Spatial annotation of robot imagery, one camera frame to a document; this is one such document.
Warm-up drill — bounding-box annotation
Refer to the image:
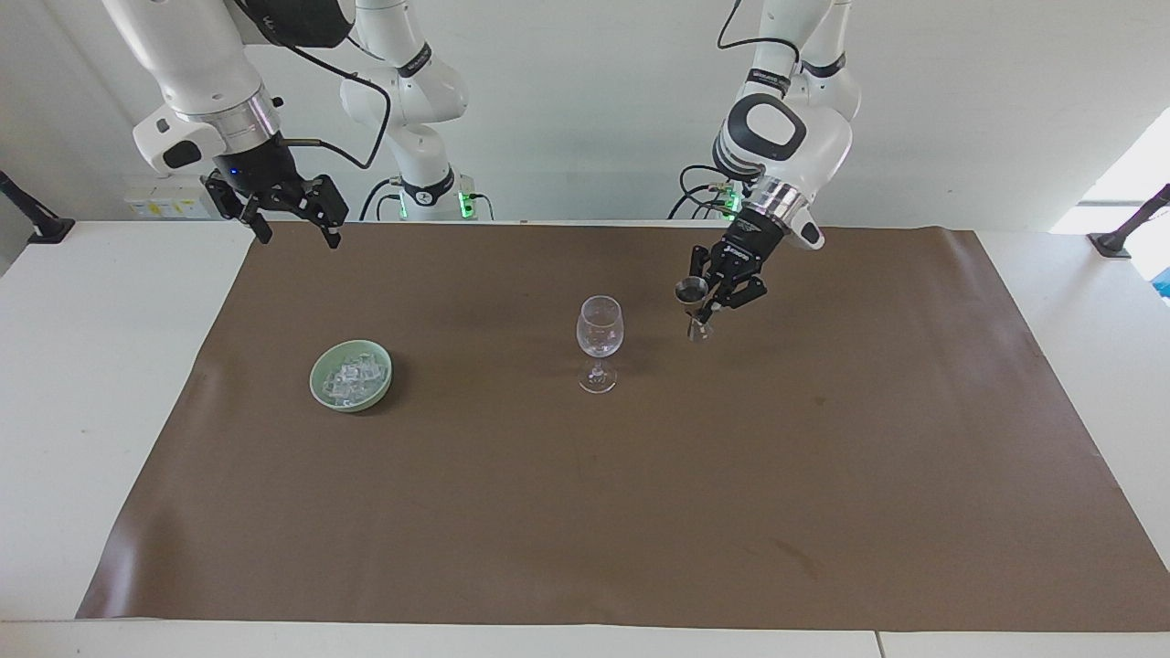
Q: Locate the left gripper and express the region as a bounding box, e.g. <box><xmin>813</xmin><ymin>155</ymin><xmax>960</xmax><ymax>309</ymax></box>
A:
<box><xmin>687</xmin><ymin>208</ymin><xmax>790</xmax><ymax>332</ymax></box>

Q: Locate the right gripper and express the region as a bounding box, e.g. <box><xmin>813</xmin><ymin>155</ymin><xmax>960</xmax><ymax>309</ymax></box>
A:
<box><xmin>202</xmin><ymin>137</ymin><xmax>350</xmax><ymax>250</ymax></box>

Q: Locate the silver metal jigger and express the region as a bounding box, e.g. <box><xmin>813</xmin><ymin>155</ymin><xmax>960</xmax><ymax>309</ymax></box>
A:
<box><xmin>674</xmin><ymin>278</ymin><xmax>715</xmax><ymax>343</ymax></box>

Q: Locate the clear wine glass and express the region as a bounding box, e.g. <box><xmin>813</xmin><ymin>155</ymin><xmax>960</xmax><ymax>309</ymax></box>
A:
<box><xmin>575</xmin><ymin>294</ymin><xmax>625</xmax><ymax>396</ymax></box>

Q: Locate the white power strip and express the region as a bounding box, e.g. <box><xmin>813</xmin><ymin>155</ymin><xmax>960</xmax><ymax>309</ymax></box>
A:
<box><xmin>122</xmin><ymin>186</ymin><xmax>223</xmax><ymax>221</ymax></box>

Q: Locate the green ceramic bowl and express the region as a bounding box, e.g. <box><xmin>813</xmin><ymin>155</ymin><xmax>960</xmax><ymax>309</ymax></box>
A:
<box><xmin>308</xmin><ymin>338</ymin><xmax>395</xmax><ymax>414</ymax></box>

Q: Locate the black stand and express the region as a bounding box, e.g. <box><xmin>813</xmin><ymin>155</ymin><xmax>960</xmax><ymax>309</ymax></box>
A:
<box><xmin>1086</xmin><ymin>183</ymin><xmax>1170</xmax><ymax>260</ymax></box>
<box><xmin>0</xmin><ymin>170</ymin><xmax>77</xmax><ymax>245</ymax></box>

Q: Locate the black cable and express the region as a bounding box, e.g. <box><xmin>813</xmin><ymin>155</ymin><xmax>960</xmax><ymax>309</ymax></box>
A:
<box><xmin>667</xmin><ymin>164</ymin><xmax>743</xmax><ymax>222</ymax></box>
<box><xmin>716</xmin><ymin>0</ymin><xmax>803</xmax><ymax>65</ymax></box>
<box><xmin>358</xmin><ymin>177</ymin><xmax>405</xmax><ymax>223</ymax></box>
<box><xmin>234</xmin><ymin>0</ymin><xmax>394</xmax><ymax>173</ymax></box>

